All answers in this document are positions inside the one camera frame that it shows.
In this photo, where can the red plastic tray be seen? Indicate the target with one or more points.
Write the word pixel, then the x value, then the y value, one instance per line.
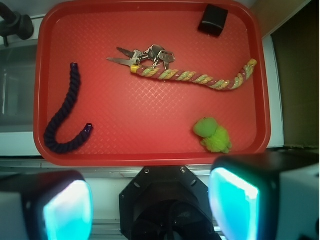
pixel 139 121

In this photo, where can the bunch of metal keys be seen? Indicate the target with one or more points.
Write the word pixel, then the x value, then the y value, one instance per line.
pixel 155 53

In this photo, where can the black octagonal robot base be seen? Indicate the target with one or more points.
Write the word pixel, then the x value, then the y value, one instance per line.
pixel 166 203

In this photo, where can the small black box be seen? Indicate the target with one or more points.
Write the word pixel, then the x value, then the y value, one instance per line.
pixel 213 20

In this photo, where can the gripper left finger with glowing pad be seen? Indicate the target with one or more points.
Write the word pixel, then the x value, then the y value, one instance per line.
pixel 46 206

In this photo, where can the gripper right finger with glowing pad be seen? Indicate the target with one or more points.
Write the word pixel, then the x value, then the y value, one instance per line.
pixel 266 196

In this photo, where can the clear plastic bin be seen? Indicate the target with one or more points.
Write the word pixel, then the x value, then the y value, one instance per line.
pixel 17 88

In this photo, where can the green plush animal toy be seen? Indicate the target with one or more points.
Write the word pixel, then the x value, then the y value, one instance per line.
pixel 214 137

